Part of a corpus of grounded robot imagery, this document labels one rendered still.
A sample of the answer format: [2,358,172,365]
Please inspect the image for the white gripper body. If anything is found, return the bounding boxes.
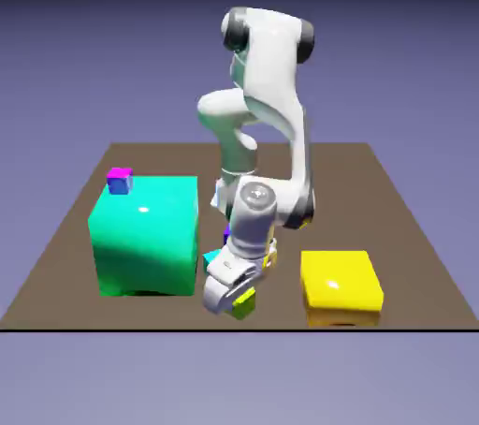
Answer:
[202,245,268,316]

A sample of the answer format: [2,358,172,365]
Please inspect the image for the small yellow-green cube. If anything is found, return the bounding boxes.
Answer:
[230,286,258,321]

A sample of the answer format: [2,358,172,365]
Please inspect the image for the small cyan cube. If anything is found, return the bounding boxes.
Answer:
[202,249,223,273]

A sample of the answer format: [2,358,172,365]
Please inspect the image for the small magenta cube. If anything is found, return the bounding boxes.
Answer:
[106,167,135,197]

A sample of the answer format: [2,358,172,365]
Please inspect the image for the large teal box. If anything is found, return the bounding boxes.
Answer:
[87,174,200,299]

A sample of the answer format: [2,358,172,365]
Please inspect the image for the large yellow box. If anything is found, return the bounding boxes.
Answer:
[299,249,385,329]

